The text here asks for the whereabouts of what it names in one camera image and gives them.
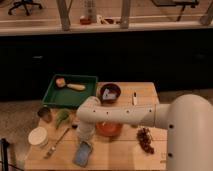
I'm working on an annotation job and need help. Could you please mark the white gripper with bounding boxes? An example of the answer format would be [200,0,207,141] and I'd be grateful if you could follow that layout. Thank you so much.
[76,122,95,141]

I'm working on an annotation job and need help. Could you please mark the blue sponge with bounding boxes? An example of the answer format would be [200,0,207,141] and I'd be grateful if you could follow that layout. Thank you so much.
[73,141,93,167]

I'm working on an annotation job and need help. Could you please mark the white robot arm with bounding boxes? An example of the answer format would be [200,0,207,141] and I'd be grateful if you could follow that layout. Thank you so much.
[77,94,213,171]

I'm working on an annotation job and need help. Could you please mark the orange bowl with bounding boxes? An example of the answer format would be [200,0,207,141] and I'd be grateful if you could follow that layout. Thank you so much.
[96,122,123,137]

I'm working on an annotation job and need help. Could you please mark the green plastic cup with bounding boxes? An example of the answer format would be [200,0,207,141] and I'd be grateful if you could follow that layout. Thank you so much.
[55,109,71,128]

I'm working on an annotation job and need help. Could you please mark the white item in bowl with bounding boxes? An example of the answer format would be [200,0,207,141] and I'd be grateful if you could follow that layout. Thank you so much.
[102,89,116,100]

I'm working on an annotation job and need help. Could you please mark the green plastic tray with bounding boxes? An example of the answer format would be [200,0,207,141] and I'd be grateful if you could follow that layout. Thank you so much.
[42,74,98,109]

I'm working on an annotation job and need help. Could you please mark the small metal cup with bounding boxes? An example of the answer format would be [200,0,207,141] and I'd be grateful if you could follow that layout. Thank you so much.
[37,107,52,123]

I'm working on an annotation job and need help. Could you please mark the white round container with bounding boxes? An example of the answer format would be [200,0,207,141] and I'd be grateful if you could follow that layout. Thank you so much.
[28,127,48,148]

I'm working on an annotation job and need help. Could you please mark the dark brown bowl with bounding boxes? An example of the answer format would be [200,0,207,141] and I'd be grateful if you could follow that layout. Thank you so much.
[100,83,121,103]

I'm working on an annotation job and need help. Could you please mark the bunch of dark grapes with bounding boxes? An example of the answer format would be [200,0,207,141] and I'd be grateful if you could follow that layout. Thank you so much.
[137,128,154,154]

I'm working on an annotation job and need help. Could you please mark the red bowl on shelf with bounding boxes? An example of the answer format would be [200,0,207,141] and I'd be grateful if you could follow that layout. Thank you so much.
[80,17,92,25]

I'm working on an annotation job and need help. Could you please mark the black office chair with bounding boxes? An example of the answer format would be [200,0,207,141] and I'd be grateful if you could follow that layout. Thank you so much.
[8,0,43,16]

